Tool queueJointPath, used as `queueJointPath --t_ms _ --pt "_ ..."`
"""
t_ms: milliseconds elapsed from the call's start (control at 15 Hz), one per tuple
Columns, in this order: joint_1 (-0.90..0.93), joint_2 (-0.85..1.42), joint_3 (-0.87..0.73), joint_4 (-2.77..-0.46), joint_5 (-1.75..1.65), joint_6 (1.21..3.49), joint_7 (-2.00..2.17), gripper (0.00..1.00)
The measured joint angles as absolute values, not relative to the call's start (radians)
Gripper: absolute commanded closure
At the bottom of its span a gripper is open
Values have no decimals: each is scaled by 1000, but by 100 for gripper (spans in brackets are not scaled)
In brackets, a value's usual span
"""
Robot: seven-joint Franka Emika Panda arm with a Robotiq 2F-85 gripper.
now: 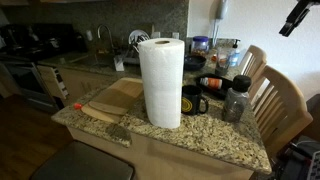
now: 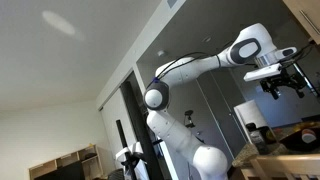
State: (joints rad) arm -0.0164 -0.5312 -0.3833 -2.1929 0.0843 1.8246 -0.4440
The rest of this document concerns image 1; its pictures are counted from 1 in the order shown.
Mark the clear bottle black cap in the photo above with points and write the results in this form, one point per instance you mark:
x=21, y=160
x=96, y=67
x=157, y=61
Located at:
x=236, y=98

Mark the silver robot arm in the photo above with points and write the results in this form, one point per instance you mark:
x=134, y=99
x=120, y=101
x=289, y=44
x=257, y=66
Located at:
x=297, y=15

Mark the small red object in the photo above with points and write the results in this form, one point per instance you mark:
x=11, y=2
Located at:
x=77, y=106

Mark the open wooden drawer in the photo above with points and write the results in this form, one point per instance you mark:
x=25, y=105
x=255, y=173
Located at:
x=53, y=81

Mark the white paper towel roll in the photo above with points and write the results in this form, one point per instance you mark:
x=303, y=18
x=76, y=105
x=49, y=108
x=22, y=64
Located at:
x=161, y=63

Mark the black mug yellow logo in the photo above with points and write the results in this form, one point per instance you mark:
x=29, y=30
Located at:
x=191, y=98

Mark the large wooden cutting board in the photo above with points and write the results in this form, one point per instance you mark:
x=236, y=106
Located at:
x=119, y=97

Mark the dark blue bowl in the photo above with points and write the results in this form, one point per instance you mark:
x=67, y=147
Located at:
x=194, y=62

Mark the dish rack with plate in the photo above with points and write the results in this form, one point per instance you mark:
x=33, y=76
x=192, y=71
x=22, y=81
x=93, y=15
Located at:
x=132, y=54

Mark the small white container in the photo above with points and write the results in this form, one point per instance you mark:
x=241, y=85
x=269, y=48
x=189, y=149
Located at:
x=118, y=62

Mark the black plastic tray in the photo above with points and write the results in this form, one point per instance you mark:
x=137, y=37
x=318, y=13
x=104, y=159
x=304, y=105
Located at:
x=218, y=93

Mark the orange white pill bottle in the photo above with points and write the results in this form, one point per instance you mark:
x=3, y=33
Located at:
x=212, y=83

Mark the jar with blue lid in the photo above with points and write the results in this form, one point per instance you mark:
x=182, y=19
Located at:
x=199, y=45

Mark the clear drinking glass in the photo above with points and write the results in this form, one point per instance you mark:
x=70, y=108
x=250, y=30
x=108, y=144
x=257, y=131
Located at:
x=222, y=62

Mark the soap pump bottle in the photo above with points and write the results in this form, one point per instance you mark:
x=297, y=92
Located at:
x=235, y=53

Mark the far wooden chair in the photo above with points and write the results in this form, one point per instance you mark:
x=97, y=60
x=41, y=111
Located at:
x=252, y=65

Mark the wooden chair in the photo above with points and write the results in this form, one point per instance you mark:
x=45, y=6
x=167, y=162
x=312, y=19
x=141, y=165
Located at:
x=281, y=110
x=252, y=65

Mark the grey stool seat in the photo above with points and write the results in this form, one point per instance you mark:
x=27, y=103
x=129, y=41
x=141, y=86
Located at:
x=78, y=161

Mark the near wooden chair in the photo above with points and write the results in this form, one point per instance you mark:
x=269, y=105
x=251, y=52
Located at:
x=281, y=110

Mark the black stove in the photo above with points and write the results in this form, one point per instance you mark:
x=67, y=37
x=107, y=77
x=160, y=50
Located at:
x=25, y=46

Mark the black equipment lower right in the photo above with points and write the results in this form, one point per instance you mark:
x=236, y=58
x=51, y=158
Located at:
x=301, y=163

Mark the white wall phone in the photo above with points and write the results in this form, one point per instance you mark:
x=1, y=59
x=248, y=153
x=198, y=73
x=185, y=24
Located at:
x=220, y=14

